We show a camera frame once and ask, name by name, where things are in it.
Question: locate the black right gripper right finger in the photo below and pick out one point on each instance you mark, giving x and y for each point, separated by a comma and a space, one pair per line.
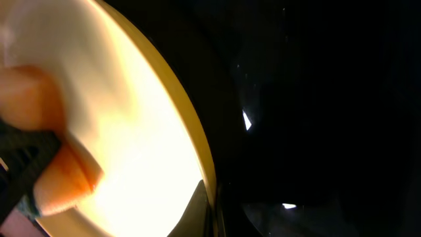
196, 220

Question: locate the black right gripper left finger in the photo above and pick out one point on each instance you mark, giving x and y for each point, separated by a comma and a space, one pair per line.
24, 157

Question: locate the orange green sponge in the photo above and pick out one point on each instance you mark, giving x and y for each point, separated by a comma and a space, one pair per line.
31, 101

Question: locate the yellow plate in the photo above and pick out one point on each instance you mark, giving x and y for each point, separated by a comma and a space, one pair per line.
125, 106

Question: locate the round black tray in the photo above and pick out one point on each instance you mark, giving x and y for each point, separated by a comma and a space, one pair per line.
311, 109

